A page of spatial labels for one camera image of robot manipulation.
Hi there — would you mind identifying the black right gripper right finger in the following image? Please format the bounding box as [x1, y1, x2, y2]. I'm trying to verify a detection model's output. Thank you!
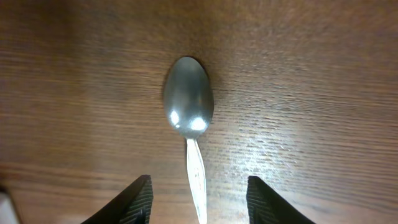
[246, 176, 315, 224]

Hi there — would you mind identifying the small silver spoon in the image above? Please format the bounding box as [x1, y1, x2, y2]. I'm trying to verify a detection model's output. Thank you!
[163, 57, 214, 224]

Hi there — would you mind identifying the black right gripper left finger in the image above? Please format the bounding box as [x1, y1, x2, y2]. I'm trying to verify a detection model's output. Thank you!
[82, 175, 153, 224]

